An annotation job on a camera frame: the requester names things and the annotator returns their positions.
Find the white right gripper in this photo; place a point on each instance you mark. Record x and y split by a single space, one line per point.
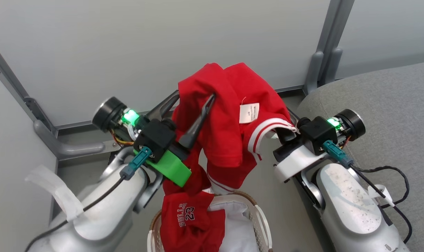
296 161

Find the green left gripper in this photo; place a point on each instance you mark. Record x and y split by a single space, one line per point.
171 169

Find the red garment with striped trim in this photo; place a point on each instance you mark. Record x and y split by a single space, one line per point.
219 136

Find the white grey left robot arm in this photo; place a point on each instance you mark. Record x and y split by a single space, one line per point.
103 210

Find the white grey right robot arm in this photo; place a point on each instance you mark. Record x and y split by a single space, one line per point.
348 203

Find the white plastic laundry basket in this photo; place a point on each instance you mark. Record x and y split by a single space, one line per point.
259 218

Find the grey fabric sofa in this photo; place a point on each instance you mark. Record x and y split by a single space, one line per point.
390 105

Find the red Bulls 23 garment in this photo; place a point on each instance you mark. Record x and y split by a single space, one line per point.
190 231

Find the white cloth garment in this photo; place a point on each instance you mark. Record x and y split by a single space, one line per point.
238 234

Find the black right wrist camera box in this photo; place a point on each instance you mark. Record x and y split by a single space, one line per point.
317 133

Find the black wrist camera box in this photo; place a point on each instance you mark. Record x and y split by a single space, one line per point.
155 138
317 133

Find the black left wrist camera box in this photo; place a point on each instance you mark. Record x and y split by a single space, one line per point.
155 138

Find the grey metal partition post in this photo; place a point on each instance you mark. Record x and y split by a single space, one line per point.
325 63

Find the grey metal partition frame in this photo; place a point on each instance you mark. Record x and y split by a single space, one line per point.
68 148

